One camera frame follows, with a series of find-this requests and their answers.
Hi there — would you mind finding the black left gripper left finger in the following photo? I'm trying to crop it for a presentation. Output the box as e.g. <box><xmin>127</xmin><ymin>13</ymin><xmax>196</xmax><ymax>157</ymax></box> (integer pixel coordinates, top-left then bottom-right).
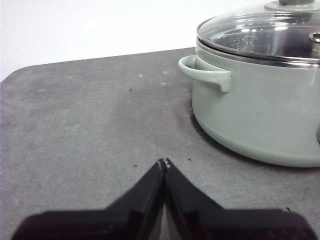
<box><xmin>11</xmin><ymin>158</ymin><xmax>166</xmax><ymax>240</ymax></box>

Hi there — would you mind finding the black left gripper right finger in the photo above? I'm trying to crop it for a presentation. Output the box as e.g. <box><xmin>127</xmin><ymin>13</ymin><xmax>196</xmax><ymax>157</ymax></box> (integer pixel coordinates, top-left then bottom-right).
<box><xmin>163</xmin><ymin>157</ymin><xmax>317</xmax><ymax>240</ymax></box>

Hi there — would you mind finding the glass lid with green knob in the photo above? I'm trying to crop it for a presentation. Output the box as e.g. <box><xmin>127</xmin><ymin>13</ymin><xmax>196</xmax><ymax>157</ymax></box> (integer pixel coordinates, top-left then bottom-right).
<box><xmin>196</xmin><ymin>0</ymin><xmax>320</xmax><ymax>69</ymax></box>

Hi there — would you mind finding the sage green electric steamer pot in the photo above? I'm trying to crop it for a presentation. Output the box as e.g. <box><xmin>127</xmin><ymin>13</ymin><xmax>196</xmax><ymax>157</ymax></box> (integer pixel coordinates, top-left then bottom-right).
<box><xmin>177</xmin><ymin>37</ymin><xmax>320</xmax><ymax>168</ymax></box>

